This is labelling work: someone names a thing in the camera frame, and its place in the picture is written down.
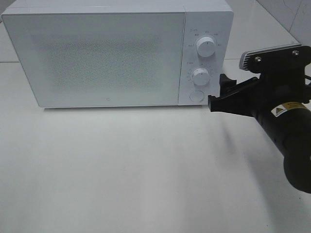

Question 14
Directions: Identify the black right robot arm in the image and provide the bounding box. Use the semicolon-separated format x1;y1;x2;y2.
208;70;311;193

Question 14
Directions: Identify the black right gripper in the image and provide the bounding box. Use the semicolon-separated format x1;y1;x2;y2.
208;70;311;126

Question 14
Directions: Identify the upper white power knob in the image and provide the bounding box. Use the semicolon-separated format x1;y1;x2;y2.
196;35;216;58

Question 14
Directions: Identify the round white door button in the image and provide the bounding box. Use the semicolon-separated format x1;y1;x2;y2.
190;91;205;102

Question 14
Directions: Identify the white microwave door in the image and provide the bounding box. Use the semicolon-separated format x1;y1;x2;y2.
3;13;185;108

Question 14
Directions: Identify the white timer knob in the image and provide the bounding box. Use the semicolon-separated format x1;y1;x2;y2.
192;68;210;86

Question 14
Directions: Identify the white microwave oven body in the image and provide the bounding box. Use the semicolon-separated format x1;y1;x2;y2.
1;0;234;107

